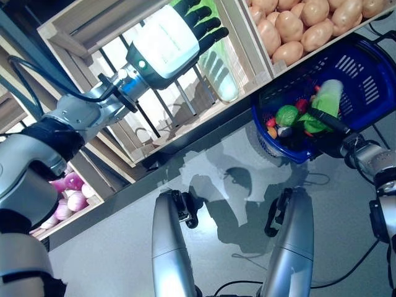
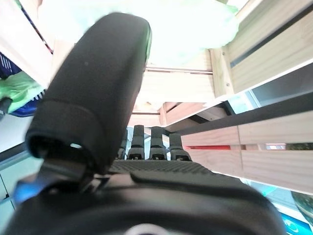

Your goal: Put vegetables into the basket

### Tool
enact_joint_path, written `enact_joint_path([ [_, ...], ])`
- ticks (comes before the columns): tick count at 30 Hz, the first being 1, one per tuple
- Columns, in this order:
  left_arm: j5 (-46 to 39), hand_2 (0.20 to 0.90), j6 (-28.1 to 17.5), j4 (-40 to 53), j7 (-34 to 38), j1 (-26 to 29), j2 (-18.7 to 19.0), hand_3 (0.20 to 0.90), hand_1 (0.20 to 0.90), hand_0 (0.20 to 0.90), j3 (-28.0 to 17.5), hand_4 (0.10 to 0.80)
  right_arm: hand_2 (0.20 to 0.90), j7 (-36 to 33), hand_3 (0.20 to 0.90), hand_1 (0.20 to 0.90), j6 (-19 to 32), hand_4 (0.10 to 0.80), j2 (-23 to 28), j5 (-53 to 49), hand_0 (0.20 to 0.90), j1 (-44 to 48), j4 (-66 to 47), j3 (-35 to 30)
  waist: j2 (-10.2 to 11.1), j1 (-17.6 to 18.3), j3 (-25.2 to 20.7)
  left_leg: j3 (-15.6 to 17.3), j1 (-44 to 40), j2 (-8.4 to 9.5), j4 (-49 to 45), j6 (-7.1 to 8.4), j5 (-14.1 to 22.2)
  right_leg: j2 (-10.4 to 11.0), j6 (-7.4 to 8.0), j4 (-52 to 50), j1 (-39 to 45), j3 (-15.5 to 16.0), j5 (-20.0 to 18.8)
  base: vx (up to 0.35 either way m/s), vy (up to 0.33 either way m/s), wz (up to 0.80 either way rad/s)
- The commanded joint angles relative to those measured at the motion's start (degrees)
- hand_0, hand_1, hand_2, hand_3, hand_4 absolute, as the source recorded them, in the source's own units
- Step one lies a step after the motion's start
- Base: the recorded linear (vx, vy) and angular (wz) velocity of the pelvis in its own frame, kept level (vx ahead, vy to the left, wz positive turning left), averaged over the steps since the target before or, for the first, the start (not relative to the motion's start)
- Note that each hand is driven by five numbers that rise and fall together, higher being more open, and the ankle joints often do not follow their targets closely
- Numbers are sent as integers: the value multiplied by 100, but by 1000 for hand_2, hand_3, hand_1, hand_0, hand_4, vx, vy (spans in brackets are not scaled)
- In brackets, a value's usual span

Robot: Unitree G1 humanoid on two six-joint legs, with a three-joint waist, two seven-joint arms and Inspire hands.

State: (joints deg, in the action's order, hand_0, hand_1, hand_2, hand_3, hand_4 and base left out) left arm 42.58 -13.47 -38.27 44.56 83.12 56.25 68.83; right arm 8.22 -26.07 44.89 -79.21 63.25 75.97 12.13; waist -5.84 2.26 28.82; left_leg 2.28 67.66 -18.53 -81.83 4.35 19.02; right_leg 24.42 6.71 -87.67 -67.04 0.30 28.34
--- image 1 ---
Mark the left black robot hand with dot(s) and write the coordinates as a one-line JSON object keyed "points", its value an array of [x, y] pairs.
{"points": [[170, 43]]}

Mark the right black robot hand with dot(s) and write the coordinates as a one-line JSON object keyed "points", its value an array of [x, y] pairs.
{"points": [[332, 122]]}

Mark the white daikon radish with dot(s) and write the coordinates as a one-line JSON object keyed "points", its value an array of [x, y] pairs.
{"points": [[328, 99]]}

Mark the blue plastic shopping basket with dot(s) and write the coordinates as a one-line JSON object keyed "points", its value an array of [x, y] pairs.
{"points": [[365, 77]]}

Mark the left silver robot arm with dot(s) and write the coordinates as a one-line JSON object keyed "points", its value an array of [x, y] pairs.
{"points": [[31, 170]]}

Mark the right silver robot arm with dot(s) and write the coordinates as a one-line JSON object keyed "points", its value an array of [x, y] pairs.
{"points": [[380, 173]]}

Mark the small red tomato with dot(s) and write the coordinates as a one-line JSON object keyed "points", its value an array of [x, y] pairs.
{"points": [[302, 105]]}

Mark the small round green vegetable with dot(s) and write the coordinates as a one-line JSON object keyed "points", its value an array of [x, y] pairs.
{"points": [[287, 115]]}

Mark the small white purple mushroom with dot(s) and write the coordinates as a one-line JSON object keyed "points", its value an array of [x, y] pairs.
{"points": [[284, 131]]}

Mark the small orange fruit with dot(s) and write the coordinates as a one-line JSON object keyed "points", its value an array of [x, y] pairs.
{"points": [[272, 132]]}

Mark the tiny red fruit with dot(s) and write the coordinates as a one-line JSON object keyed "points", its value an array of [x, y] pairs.
{"points": [[270, 123]]}

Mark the light wooden slat crate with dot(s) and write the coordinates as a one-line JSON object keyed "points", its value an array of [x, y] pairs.
{"points": [[71, 216], [309, 55], [77, 31]]}

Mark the tan potato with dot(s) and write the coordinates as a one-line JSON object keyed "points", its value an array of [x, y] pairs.
{"points": [[317, 35], [272, 17], [373, 8], [315, 12], [287, 53], [289, 26], [255, 14], [268, 37], [346, 14], [284, 5], [297, 8]]}

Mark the right black robot foot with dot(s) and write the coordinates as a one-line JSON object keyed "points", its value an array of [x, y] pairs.
{"points": [[275, 216]]}

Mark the black robot foot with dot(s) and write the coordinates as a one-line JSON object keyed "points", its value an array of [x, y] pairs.
{"points": [[275, 216], [185, 213]]}

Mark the right silver robot leg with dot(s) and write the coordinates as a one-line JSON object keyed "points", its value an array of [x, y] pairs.
{"points": [[290, 247]]}

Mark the silver robot leg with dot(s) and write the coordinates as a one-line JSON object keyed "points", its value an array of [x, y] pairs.
{"points": [[290, 247], [170, 247]]}

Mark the wooden vegetable display stand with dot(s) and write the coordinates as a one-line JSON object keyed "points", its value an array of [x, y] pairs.
{"points": [[130, 185]]}

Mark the pink red onion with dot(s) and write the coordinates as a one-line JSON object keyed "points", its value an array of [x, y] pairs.
{"points": [[63, 210], [77, 201], [88, 191], [49, 222], [73, 181]]}

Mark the left black robot foot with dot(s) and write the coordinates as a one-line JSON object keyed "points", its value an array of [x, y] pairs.
{"points": [[185, 213]]}

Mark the left silver robot leg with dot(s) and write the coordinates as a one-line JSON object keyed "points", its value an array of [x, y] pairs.
{"points": [[170, 247]]}

